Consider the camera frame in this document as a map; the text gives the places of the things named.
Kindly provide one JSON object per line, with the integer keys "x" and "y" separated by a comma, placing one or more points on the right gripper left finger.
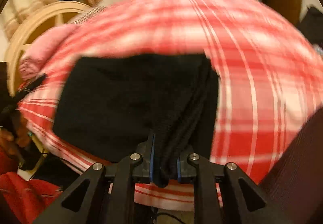
{"x": 103, "y": 193}

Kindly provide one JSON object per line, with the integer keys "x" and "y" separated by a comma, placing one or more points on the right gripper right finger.
{"x": 224, "y": 193}

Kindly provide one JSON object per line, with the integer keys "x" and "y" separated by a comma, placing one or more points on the black pants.
{"x": 110, "y": 105}

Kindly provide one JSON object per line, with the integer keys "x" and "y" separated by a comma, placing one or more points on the red sleeve left forearm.
{"x": 23, "y": 201}

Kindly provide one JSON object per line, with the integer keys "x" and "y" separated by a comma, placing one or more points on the person's left hand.
{"x": 10, "y": 144}

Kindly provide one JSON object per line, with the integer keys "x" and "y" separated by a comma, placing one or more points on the pink rolled blanket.
{"x": 42, "y": 49}

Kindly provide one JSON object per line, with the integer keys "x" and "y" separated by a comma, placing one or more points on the cream round headboard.
{"x": 49, "y": 16}

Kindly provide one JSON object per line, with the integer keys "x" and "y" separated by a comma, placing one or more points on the grey striped pillow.
{"x": 89, "y": 14}

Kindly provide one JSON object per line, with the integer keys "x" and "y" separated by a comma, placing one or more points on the red plaid bed sheet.
{"x": 270, "y": 75}

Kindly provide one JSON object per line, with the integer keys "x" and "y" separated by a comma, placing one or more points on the black bag on chair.
{"x": 311, "y": 26}

